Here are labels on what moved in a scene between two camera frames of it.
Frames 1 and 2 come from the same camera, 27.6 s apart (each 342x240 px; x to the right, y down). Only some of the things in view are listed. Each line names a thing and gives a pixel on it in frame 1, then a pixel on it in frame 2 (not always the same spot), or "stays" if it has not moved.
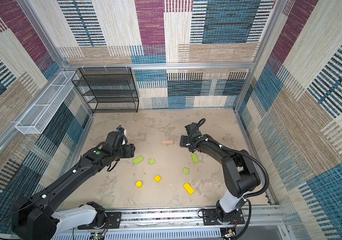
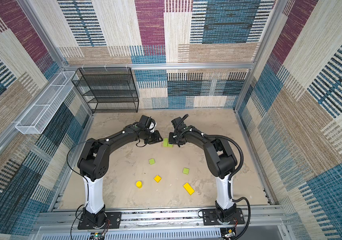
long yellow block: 188,188 stays
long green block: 138,160 -> 165,142
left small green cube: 151,161 stays
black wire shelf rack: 107,90 stays
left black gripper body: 127,151 -> 152,138
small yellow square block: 157,178 stays
